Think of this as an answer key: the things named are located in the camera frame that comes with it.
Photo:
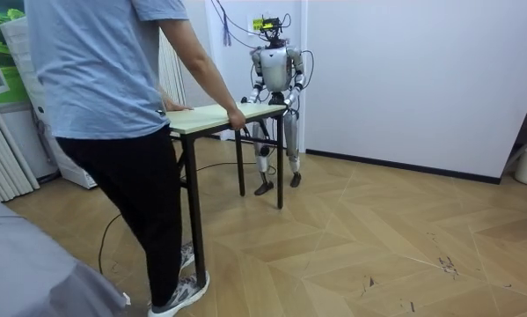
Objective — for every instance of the grey bed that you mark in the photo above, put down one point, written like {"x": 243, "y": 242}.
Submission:
{"x": 25, "y": 264}

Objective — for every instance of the robot body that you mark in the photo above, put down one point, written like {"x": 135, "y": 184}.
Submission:
{"x": 275, "y": 68}

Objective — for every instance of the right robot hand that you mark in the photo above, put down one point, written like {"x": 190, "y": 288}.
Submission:
{"x": 246, "y": 100}

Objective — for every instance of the robot legs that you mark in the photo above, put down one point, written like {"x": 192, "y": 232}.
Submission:
{"x": 291, "y": 132}

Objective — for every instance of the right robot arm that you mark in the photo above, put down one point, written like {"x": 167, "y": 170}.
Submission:
{"x": 257, "y": 70}

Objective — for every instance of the wooden table with black legs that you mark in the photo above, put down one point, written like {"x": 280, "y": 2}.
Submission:
{"x": 206, "y": 116}

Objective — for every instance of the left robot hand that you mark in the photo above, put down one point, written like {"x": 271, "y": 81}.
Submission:
{"x": 287, "y": 104}

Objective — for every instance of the white ribbed panel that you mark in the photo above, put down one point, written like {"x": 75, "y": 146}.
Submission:
{"x": 3, "y": 154}
{"x": 171, "y": 70}

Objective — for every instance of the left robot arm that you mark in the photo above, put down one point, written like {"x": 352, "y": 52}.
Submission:
{"x": 297, "y": 75}

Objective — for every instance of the white appliance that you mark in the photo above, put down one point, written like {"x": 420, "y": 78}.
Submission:
{"x": 25, "y": 136}

